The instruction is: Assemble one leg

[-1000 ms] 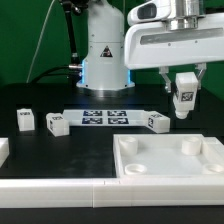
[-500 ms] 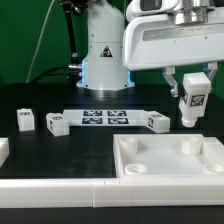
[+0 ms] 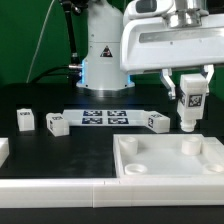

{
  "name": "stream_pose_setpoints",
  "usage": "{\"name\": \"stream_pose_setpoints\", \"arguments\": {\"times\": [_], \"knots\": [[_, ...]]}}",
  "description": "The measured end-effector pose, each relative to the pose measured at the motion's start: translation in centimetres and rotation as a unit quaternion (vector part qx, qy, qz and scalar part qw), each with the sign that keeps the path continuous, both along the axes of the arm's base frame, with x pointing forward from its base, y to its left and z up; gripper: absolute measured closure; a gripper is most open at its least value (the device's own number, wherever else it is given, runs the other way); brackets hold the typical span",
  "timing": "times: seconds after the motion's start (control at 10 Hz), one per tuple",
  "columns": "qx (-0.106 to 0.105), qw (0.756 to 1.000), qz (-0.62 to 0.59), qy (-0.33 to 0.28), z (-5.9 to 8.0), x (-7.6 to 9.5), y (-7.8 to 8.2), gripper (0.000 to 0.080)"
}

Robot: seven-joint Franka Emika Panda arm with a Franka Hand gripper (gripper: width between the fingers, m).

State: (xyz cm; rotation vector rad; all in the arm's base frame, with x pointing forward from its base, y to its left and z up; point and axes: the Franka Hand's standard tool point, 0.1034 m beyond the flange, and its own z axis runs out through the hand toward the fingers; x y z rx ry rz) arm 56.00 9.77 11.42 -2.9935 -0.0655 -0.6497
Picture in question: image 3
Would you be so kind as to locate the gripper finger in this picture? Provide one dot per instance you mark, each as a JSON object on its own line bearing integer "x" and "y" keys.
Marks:
{"x": 207, "y": 72}
{"x": 165, "y": 77}

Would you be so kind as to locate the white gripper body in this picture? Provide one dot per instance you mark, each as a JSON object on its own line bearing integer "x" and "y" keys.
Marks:
{"x": 149, "y": 45}

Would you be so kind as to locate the white square tabletop part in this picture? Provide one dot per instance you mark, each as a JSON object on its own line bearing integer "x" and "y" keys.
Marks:
{"x": 167, "y": 155}

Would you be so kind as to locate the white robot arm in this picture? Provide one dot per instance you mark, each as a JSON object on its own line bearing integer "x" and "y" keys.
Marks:
{"x": 101, "y": 67}

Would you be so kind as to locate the white sheet with fiducial tags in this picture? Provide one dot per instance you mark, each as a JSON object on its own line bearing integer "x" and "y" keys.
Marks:
{"x": 78, "y": 117}

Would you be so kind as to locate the white U-shaped obstacle fence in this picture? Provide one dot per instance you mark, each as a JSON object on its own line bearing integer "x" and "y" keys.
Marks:
{"x": 113, "y": 192}

